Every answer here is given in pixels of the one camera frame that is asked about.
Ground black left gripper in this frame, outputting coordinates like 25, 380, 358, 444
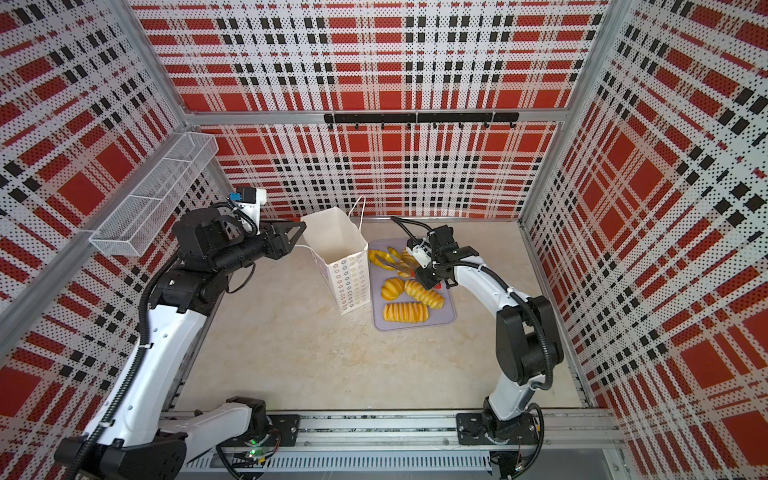
213, 219, 308, 276

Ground red handled metal tongs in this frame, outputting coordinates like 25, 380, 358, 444
389, 252, 417, 281

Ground long ridged bread loaf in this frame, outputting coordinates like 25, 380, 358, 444
405, 280, 445, 309

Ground white printed paper bag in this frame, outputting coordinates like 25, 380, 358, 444
301, 197, 371, 315

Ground yellow sweet potato bread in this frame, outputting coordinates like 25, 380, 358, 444
368, 250, 398, 271

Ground striped oval bread roll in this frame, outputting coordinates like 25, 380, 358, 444
400, 249, 420, 276

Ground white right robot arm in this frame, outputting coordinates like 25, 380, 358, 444
390, 216, 564, 444

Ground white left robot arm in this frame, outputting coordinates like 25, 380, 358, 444
54, 201, 306, 479

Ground bottom ridged bread loaf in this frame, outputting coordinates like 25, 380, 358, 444
382, 302, 429, 324

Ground round striped bun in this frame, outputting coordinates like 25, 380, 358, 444
380, 277, 405, 301

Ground lilac plastic tray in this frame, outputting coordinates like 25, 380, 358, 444
368, 238, 457, 332

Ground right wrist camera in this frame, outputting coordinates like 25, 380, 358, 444
406, 238, 433, 268

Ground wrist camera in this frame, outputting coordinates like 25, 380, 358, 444
228, 187, 267, 229
406, 238, 433, 268

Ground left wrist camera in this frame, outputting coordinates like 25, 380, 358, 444
228, 187, 267, 229

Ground black wall hook rail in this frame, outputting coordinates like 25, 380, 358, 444
323, 112, 520, 129

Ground white wire mesh basket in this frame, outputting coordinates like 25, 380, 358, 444
89, 132, 218, 257

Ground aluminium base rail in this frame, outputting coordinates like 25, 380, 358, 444
128, 410, 625, 475

